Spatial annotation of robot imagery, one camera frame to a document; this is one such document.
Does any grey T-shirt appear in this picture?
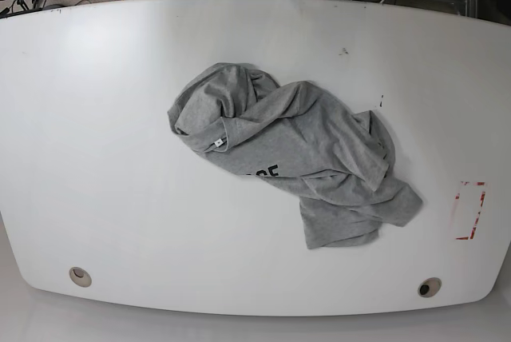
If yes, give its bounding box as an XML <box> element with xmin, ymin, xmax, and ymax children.
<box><xmin>168</xmin><ymin>63</ymin><xmax>422</xmax><ymax>249</ymax></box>

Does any red tape rectangle marking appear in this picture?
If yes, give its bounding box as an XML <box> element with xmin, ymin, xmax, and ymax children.
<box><xmin>451</xmin><ymin>181</ymin><xmax>487</xmax><ymax>241</ymax></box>

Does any left table cable grommet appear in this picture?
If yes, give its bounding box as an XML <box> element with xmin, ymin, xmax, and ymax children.
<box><xmin>69</xmin><ymin>267</ymin><xmax>92</xmax><ymax>288</ymax></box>

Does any table cable grommet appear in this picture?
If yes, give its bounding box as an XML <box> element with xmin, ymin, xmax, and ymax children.
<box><xmin>418</xmin><ymin>277</ymin><xmax>442</xmax><ymax>298</ymax></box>
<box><xmin>69</xmin><ymin>267</ymin><xmax>92</xmax><ymax>288</ymax></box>

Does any right table cable grommet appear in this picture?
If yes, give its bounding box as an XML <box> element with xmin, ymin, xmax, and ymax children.
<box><xmin>418</xmin><ymin>277</ymin><xmax>442</xmax><ymax>298</ymax></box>

